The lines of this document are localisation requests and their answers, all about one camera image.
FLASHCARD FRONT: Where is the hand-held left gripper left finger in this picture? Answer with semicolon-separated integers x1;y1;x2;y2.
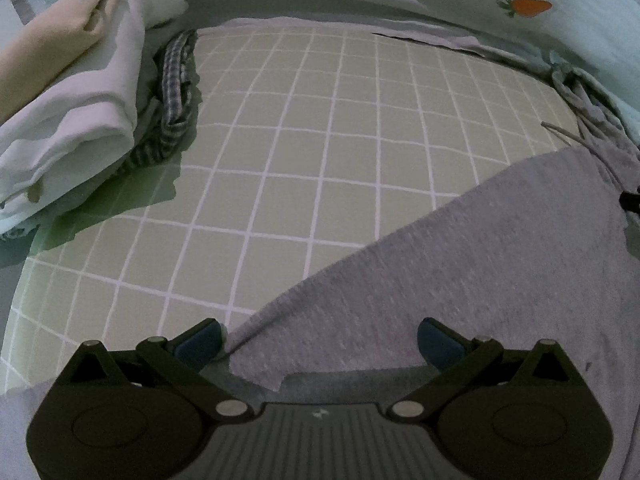
62;317;251;421

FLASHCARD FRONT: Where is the white folded garment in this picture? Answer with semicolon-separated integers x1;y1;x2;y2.
0;0;190;211

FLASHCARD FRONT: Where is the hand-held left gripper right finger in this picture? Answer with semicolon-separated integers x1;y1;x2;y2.
387;317;586;423

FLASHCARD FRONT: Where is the pale mint folded garment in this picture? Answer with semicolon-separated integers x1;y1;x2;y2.
0;180;76;241

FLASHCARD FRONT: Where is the beige folded garment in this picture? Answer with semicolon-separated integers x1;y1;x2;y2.
0;0;168;126

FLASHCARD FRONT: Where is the plaid folded garment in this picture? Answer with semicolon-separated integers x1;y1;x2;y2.
107;30;201;176

